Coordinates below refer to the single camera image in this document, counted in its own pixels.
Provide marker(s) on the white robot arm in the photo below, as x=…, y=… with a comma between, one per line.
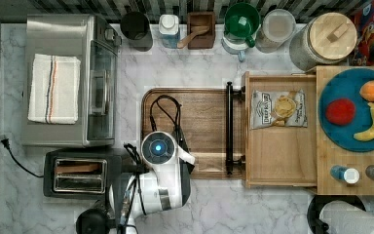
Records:
x=160, y=182

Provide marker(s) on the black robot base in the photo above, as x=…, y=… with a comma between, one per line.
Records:
x=98, y=219

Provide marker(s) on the dark wooden cutting board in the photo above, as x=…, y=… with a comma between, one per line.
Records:
x=203, y=121

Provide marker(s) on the dark wooden salt box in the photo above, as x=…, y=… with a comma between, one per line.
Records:
x=204, y=41

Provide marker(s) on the Deep River chips bag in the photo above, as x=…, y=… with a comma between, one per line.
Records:
x=282, y=109

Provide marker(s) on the light blue mug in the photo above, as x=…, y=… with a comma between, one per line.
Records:
x=235, y=49

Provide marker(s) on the wooden spoon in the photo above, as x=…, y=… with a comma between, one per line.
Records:
x=196, y=30

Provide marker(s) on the light wooden drawer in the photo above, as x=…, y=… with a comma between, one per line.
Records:
x=281, y=156

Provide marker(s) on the white cap blue bottle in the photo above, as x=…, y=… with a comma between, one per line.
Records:
x=169, y=30

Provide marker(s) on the dark grey cup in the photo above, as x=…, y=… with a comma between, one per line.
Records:
x=135, y=27

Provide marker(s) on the green mug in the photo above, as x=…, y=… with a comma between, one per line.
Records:
x=241, y=22

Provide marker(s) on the black two-slot toaster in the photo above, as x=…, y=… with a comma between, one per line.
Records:
x=84, y=173

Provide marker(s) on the stainless toaster oven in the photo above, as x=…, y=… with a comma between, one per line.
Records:
x=95, y=43

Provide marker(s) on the clear plastic lidded container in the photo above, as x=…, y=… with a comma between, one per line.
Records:
x=277, y=27

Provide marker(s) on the white striped dish towel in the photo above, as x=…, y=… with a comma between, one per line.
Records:
x=54, y=90

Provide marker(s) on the red apple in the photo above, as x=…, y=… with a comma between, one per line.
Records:
x=340, y=112

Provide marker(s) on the blue round plate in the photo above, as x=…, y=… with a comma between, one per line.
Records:
x=347, y=84

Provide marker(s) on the glass jar wooden lid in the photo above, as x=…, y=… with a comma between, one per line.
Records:
x=326, y=39

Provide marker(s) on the black paper towel holder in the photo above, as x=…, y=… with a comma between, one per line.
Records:
x=316, y=225

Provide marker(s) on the blue shaker white cap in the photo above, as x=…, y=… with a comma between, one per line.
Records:
x=346, y=174

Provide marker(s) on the orange fruit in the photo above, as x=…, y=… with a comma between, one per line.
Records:
x=367, y=91

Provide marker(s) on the colourful cereal box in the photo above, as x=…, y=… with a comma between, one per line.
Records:
x=371, y=34

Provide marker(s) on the black drawer handle bar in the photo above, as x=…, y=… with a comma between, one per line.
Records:
x=230, y=162

